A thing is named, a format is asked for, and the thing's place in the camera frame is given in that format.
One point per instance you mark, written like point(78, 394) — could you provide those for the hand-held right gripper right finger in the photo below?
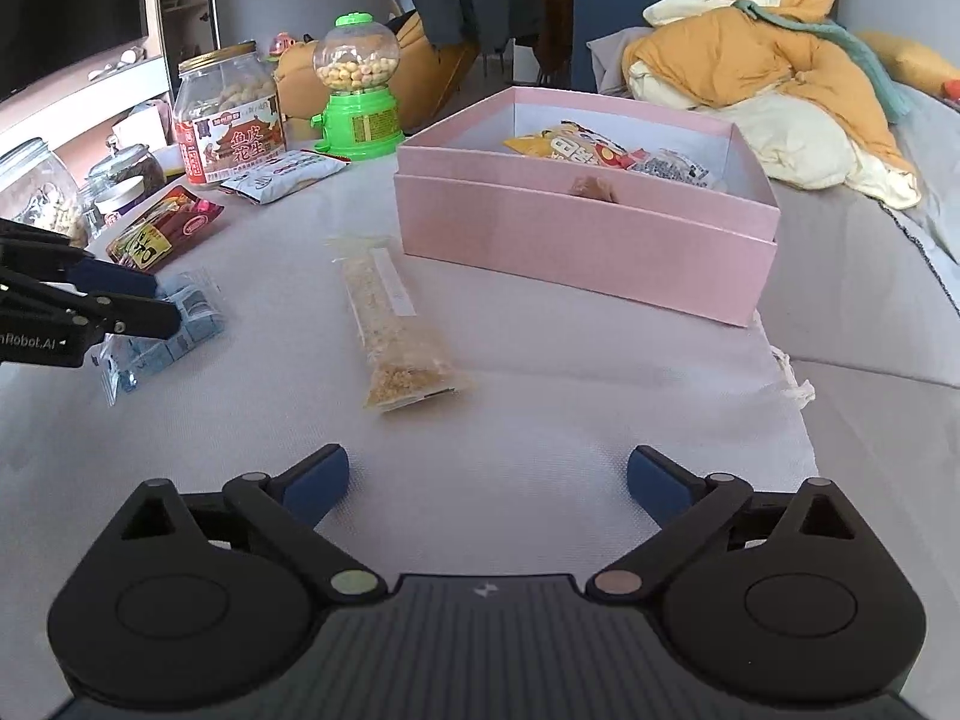
point(660, 484)

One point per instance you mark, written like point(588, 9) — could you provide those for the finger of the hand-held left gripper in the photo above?
point(116, 281)
point(142, 317)

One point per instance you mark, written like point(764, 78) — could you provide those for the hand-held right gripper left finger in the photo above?
point(319, 481)

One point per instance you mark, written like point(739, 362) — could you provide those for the blue snack packet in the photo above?
point(187, 330)

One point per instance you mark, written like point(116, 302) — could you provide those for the clear rice bar packet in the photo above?
point(390, 345)

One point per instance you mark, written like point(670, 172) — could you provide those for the pink cardboard box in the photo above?
point(585, 255)

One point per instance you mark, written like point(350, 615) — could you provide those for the black and white snack packet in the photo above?
point(667, 165)

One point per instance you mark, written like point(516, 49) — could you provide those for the snack packets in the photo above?
point(555, 146)

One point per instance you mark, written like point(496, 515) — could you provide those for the dark red snack packet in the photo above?
point(169, 229)

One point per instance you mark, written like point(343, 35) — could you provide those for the glass jar with dark contents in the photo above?
point(131, 172)

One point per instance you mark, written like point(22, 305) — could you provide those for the large glass jar with nuts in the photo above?
point(37, 195)

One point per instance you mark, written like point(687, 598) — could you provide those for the light grey cloth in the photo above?
point(525, 405)

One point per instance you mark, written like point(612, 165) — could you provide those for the peanut jar with red label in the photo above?
point(225, 112)

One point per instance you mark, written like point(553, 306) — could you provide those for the grey sofa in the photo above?
point(862, 300)

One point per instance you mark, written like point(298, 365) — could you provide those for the black television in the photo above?
point(60, 0)

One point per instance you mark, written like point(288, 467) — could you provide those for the white shelf unit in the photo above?
point(184, 0)

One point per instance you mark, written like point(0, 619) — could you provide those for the pink toy figure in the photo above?
point(283, 45)

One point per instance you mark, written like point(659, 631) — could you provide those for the green gumball machine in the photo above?
point(360, 120)

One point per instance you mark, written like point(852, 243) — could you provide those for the grey pillow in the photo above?
point(607, 60)

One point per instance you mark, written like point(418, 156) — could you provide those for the orange and cream quilt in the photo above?
point(720, 52)

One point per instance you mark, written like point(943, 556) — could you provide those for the teal cloth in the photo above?
point(877, 75)

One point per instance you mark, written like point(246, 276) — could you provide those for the brown chair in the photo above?
point(555, 19)

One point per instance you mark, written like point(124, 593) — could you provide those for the yellow pillow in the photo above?
point(915, 60)

